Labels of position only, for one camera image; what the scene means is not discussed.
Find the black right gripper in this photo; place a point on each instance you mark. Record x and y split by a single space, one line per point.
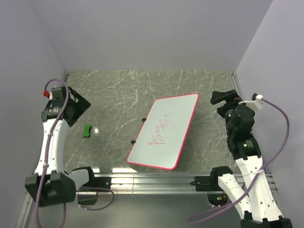
231 97

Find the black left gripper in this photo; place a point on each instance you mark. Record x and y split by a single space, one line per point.
81 106

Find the green whiteboard eraser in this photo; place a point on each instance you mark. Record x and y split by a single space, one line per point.
87 131

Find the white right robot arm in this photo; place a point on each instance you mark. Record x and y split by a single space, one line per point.
254 201

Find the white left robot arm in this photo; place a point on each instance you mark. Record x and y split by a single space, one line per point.
50 184

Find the red-framed whiteboard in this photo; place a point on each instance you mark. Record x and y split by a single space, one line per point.
162 136

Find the aluminium side rail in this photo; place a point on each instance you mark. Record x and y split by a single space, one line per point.
232 76

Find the aluminium mounting rail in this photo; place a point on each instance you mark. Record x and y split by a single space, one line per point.
156 183

